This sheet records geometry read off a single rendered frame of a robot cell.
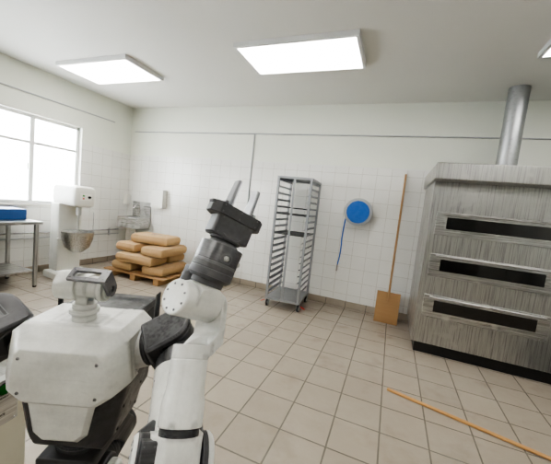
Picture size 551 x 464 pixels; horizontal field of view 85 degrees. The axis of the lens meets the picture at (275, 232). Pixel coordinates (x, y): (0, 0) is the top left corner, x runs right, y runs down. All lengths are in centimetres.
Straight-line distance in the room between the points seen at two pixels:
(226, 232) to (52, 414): 56
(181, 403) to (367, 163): 430
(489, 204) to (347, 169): 192
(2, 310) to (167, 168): 531
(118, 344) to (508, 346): 361
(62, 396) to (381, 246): 416
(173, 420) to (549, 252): 359
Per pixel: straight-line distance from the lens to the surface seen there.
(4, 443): 140
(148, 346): 77
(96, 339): 80
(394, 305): 443
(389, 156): 462
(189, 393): 58
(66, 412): 89
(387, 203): 455
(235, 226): 61
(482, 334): 383
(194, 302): 57
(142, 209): 644
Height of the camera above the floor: 143
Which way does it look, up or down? 5 degrees down
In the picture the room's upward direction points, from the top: 6 degrees clockwise
